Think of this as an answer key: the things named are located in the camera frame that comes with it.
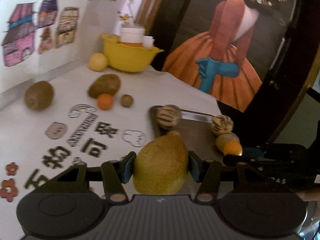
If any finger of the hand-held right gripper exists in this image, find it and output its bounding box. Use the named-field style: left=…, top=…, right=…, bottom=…
left=241, top=145, right=267, bottom=156
left=222, top=154, right=267, bottom=167

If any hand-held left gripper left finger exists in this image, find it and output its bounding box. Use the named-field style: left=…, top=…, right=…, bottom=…
left=32, top=151, right=137, bottom=204

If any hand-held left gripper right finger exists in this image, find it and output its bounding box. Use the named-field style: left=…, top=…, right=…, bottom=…
left=188, top=150, right=292, bottom=203

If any small orange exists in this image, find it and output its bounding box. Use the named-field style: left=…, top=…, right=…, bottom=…
left=97, top=94, right=114, bottom=111
left=223, top=141, right=243, bottom=157

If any small kiwi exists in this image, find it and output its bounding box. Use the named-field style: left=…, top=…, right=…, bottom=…
left=120, top=94, right=134, bottom=108
left=215, top=132, right=240, bottom=153

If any yellow pear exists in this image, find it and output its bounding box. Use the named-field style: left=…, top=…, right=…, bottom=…
left=132, top=130, right=189, bottom=195

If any metal baking tray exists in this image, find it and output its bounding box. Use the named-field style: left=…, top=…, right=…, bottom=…
left=149, top=105, right=241, bottom=194

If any small striped melon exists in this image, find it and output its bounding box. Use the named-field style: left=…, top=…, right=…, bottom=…
left=211, top=115, right=234, bottom=136

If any large striped melon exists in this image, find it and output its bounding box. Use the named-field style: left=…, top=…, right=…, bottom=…
left=157, top=105, right=181, bottom=131

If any brown potato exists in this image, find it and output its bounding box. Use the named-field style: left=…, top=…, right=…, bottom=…
left=88, top=74, right=121, bottom=99

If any large brown kiwi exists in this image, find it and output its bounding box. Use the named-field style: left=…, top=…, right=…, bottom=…
left=24, top=81, right=55, bottom=111

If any white printed table cover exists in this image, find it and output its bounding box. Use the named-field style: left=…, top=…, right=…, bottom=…
left=0, top=55, right=221, bottom=200

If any yellow plastic bowl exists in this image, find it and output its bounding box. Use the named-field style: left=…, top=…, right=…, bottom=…
left=101, top=33, right=165, bottom=73

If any round yellow lemon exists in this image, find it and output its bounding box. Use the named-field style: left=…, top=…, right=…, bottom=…
left=88, top=52, right=108, bottom=72

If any white cup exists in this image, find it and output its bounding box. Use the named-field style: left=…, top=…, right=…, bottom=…
left=119, top=27, right=146, bottom=47

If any small yellow flower sprig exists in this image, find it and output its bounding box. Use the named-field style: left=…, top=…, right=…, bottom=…
left=117, top=0, right=136, bottom=28

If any drawing of colourful houses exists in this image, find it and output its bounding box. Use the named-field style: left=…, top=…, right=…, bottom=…
left=0, top=0, right=101, bottom=68

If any wall poster of orange dress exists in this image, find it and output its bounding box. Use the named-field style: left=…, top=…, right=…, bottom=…
left=161, top=0, right=301, bottom=113

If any brown wooden door frame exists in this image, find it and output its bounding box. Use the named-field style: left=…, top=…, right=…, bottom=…
left=136, top=0, right=173, bottom=35

